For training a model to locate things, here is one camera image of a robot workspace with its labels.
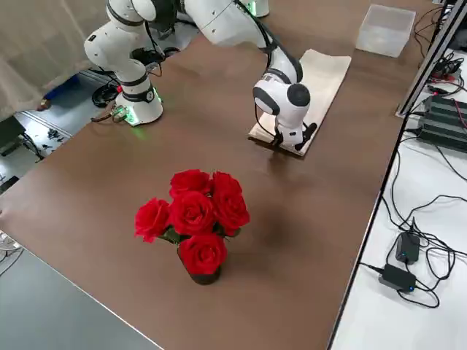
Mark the red artificial rose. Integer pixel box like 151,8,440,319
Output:
134,198,171,244
211,189,252,237
210,171,244,200
178,233,228,276
168,191,216,236
169,168,212,198

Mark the cream curtain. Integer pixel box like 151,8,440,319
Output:
0,0,110,121

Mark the black finned power supply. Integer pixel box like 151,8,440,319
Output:
417,93,467,150

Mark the blue plastic crate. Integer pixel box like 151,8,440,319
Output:
42,71,83,100

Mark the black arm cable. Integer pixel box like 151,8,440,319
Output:
233,0,304,143

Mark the black cable coil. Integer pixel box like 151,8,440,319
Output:
90,82,121,109

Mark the clear plastic box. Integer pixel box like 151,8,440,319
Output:
355,3,417,58

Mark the cream tablecloth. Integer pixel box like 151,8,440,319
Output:
247,49,353,158

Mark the green rose leaf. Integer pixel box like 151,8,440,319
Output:
213,222,242,242
157,225,190,246

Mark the black power adapter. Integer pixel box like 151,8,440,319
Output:
378,263,417,294
395,230,421,266

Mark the aluminium frame post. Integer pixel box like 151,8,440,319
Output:
395,0,467,118

